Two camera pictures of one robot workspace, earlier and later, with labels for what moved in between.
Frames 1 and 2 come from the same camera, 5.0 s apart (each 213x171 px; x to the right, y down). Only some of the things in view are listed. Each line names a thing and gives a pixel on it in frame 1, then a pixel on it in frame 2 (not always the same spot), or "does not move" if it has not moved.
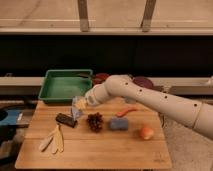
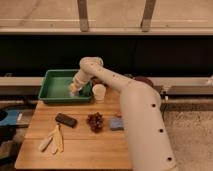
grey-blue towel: [74, 108] -> [74, 94]
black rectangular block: [66, 120] does not move
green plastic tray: [62, 85] does not move
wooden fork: [58, 142] does not move
